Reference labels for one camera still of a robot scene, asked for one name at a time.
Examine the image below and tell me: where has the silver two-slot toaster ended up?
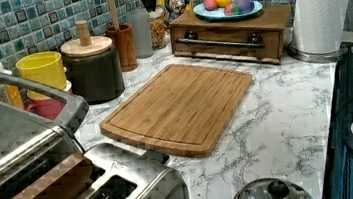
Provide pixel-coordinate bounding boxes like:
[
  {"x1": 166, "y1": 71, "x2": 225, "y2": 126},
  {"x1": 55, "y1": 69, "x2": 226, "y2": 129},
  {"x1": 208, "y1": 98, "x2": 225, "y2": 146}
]
[{"x1": 0, "y1": 133, "x2": 191, "y2": 199}]

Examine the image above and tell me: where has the grey frosted tumbler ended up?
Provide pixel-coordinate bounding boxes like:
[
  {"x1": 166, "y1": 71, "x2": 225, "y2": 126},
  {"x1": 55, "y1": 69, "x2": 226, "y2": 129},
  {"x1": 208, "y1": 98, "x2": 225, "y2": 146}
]
[{"x1": 127, "y1": 9, "x2": 153, "y2": 59}]

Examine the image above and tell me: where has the glass jar of cereal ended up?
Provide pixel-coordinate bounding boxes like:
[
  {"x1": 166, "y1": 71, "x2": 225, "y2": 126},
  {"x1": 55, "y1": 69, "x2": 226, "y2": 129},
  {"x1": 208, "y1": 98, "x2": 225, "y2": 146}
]
[{"x1": 150, "y1": 7, "x2": 166, "y2": 49}]

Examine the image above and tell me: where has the brown wooden utensil holder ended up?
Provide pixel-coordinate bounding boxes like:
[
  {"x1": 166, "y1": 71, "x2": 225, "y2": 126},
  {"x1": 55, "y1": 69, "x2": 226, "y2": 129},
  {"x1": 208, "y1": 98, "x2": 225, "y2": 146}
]
[{"x1": 105, "y1": 24, "x2": 138, "y2": 72}]

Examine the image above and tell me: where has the light blue plate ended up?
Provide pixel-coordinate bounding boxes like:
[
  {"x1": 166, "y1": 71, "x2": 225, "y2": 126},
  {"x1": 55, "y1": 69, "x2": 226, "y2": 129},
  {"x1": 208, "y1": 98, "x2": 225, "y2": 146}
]
[{"x1": 193, "y1": 1, "x2": 263, "y2": 20}]

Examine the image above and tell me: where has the pink toy fruit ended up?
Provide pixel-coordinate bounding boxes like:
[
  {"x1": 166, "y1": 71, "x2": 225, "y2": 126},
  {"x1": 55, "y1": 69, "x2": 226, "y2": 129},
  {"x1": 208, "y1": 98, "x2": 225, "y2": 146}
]
[{"x1": 203, "y1": 0, "x2": 217, "y2": 11}]

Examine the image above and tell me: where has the small red green toy fruit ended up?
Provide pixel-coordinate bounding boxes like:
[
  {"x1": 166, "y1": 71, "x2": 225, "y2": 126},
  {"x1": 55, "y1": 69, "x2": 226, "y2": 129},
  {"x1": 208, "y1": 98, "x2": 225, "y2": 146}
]
[{"x1": 224, "y1": 3, "x2": 240, "y2": 16}]

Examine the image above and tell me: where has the dark canister with wooden lid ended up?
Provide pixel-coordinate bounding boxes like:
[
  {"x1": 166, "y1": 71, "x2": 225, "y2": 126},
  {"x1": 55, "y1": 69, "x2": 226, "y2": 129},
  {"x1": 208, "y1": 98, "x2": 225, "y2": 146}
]
[{"x1": 60, "y1": 20, "x2": 125, "y2": 104}]

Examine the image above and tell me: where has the purple toy fruit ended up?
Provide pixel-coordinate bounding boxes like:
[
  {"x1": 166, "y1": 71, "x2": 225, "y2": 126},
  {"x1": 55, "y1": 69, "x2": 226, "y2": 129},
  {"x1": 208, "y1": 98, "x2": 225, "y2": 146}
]
[{"x1": 234, "y1": 0, "x2": 255, "y2": 13}]

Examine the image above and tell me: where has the wooden drawer box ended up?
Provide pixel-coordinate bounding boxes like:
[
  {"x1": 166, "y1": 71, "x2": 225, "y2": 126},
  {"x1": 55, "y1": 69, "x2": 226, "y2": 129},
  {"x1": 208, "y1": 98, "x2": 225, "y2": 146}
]
[{"x1": 169, "y1": 4, "x2": 292, "y2": 64}]

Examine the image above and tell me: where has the bamboo cutting board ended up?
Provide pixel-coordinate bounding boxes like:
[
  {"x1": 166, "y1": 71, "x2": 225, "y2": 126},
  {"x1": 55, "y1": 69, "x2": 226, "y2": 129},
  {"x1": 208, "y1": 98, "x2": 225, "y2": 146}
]
[{"x1": 100, "y1": 64, "x2": 253, "y2": 158}]

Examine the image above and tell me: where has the yellow plastic cup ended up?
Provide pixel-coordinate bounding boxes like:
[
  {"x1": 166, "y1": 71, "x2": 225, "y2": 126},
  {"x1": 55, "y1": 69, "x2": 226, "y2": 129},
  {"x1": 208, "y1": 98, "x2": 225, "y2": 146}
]
[{"x1": 15, "y1": 51, "x2": 67, "y2": 89}]

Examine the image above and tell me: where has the red mug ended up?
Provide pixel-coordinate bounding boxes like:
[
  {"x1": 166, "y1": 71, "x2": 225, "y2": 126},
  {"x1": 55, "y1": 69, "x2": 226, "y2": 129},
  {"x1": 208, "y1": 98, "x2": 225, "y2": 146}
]
[{"x1": 26, "y1": 91, "x2": 65, "y2": 120}]

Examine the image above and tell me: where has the orange bottle with white cap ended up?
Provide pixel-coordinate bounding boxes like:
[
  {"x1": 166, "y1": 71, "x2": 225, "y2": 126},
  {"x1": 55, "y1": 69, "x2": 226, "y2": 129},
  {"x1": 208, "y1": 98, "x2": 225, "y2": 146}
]
[{"x1": 0, "y1": 62, "x2": 24, "y2": 109}]

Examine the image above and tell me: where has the white paper towel roll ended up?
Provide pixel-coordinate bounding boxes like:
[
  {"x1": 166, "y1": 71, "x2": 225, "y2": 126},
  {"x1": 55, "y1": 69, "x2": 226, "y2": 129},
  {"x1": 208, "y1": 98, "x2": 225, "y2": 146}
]
[{"x1": 288, "y1": 0, "x2": 349, "y2": 64}]

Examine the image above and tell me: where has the steel pot lid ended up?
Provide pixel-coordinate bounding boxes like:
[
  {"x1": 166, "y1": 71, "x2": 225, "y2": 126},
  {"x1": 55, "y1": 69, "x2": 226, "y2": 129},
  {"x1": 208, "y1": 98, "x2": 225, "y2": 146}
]
[{"x1": 233, "y1": 178, "x2": 314, "y2": 199}]

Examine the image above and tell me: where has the wooden spoon handle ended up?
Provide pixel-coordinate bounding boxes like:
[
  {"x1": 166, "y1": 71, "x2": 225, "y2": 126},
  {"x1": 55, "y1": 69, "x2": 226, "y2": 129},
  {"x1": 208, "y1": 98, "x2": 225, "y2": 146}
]
[{"x1": 107, "y1": 0, "x2": 120, "y2": 31}]

